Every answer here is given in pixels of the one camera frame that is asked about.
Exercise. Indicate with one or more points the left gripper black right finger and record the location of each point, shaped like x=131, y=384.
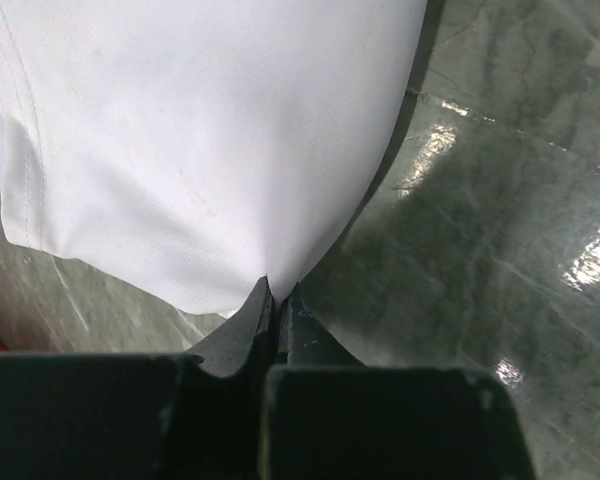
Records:
x=326, y=415

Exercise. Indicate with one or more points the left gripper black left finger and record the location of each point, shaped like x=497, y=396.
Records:
x=188, y=415

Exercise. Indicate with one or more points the white t-shirt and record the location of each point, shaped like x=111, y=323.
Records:
x=191, y=148

